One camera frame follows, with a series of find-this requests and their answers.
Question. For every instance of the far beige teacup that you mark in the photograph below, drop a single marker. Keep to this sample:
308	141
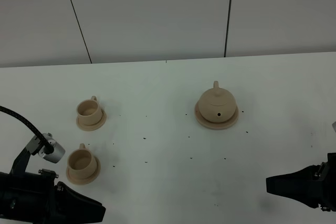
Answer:
89	112

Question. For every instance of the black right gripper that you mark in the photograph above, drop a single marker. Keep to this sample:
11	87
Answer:
312	186

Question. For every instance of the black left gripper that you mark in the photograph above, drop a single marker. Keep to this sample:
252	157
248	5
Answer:
31	197

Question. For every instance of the near beige teacup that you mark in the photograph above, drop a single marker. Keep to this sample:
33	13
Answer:
81	164

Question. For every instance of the near beige cup saucer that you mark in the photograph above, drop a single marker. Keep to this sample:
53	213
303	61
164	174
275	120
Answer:
87	180

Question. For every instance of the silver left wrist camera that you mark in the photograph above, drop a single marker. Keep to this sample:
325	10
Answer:
47	148

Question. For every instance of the beige teacup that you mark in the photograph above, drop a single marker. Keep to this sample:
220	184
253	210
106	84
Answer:
89	112
81	164

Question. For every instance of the far beige cup saucer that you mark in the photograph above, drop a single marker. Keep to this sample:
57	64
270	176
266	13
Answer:
93	127

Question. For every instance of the beige teapot saucer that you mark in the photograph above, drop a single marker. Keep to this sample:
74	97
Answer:
216	126

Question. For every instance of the beige cup saucer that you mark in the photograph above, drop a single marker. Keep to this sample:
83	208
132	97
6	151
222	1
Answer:
93	127
87	180

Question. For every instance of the beige teapot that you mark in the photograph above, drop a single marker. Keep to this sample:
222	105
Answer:
217	105

